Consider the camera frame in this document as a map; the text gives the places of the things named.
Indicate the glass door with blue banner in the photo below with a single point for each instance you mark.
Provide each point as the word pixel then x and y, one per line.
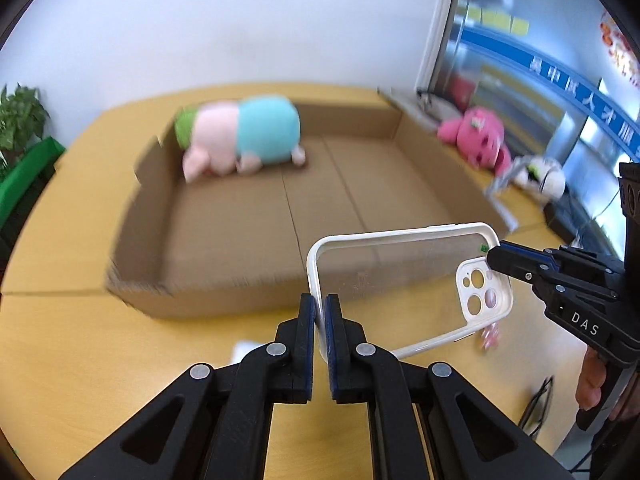
pixel 530 90

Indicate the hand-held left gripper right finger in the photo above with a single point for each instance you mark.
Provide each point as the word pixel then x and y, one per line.
pixel 331 350

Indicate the green potted plant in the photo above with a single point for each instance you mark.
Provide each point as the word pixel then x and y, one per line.
pixel 20 120

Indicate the clear white phone case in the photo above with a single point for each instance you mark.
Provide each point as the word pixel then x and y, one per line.
pixel 400 285

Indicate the magenta plush toy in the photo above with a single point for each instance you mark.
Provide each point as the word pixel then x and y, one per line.
pixel 475 135

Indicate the red window decal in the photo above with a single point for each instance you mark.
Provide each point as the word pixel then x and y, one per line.
pixel 617 45

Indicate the white green toy figure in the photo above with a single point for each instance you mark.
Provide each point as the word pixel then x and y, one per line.
pixel 550 177

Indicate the pink pig plush toy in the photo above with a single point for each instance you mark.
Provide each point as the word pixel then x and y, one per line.
pixel 265 130

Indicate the grey pouch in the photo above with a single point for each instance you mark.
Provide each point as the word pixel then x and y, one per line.
pixel 437 102

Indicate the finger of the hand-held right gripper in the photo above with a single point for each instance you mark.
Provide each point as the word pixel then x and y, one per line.
pixel 510 260
pixel 575 260

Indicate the yellow sticky notes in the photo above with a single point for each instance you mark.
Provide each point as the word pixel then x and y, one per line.
pixel 500 20

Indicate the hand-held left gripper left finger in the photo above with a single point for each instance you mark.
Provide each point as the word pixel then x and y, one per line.
pixel 306 350

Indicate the pink slender object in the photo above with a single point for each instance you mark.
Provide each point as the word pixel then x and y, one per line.
pixel 491 336

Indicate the black eyeglasses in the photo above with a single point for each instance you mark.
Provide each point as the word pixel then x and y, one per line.
pixel 539 396

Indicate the brown cardboard box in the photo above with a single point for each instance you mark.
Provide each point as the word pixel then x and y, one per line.
pixel 240 230

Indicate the person's right hand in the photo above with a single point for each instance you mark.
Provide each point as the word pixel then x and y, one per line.
pixel 589 382

